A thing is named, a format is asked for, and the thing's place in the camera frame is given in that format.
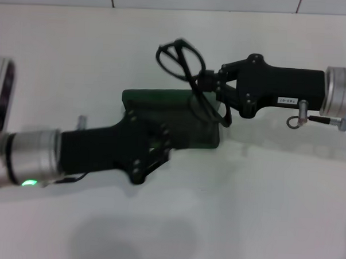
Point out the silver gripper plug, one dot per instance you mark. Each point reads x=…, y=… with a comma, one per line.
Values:
x=82, y=122
x=303, y=112

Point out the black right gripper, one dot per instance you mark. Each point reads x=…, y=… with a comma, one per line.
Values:
x=278, y=85

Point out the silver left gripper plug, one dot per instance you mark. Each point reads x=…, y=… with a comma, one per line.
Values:
x=82, y=122

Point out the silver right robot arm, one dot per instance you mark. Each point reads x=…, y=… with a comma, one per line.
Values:
x=341, y=91

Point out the green glasses case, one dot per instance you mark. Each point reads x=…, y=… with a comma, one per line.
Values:
x=151, y=97

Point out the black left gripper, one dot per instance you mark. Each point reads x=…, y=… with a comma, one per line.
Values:
x=103, y=149

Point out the black glasses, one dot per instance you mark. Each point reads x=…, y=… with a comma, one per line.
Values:
x=192, y=84

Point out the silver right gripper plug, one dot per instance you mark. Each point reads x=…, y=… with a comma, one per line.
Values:
x=303, y=112

